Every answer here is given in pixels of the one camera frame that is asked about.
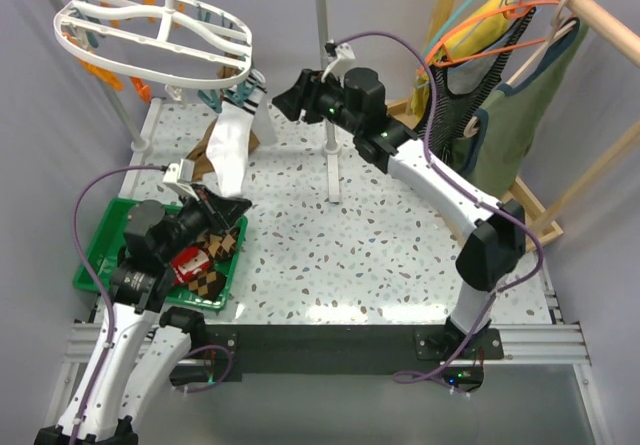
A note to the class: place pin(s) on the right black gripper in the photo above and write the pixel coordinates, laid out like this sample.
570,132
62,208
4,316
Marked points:
304,94

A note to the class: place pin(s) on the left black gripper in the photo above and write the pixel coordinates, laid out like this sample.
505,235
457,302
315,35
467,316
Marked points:
221,211

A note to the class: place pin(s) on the brown argyle sock back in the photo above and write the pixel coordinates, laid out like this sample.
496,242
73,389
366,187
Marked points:
219,248

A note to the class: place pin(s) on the brown argyle sock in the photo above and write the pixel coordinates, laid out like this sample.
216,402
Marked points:
208,285
219,248

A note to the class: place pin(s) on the white striped sock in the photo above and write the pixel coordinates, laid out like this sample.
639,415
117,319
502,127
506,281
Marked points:
228,146
262,125

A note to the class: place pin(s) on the red christmas sock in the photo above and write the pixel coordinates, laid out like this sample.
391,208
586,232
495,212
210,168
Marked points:
189,264

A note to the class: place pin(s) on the brown argyle sock front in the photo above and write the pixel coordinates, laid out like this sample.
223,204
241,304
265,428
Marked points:
208,285

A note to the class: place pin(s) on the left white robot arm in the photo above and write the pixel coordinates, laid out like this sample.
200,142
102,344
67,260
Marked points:
139,344

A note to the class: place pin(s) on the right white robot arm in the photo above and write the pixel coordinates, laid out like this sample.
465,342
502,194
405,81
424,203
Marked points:
493,239

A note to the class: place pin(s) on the white round clip hanger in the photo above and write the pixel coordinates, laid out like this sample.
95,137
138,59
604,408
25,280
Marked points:
187,29

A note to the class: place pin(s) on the orange clothes hanger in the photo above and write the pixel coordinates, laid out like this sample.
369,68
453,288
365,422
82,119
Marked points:
447,21

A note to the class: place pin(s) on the wooden clothes hanger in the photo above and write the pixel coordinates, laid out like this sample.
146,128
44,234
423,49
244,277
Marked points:
545,40

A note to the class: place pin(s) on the green plastic tray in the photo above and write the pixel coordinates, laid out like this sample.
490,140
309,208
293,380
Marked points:
108,239

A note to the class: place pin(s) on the black striped tank top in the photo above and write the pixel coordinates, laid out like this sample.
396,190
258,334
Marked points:
460,91

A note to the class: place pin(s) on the green tank top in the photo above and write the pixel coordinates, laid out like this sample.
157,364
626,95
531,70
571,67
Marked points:
490,169

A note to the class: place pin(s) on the yellow shirt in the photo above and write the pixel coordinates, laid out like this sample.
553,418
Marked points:
471,40

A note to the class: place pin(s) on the wooden clothes rack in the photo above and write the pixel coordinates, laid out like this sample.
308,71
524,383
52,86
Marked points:
596,106

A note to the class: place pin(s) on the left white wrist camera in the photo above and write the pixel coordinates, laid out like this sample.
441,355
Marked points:
178,178

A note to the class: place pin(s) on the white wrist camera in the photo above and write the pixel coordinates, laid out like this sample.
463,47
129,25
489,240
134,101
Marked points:
341,60
178,178

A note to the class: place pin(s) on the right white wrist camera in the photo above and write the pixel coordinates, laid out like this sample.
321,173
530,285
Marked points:
341,60

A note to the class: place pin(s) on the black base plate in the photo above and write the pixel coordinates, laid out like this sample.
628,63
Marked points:
333,350

